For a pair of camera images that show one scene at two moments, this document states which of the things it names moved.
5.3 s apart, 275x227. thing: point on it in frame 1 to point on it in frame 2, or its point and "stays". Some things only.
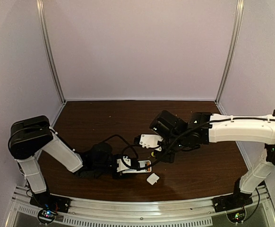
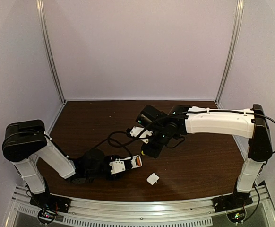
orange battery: [148, 163] to [138, 161]
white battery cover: [152, 178] stays
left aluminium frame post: [44, 26] stays
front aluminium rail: [186, 213] stays
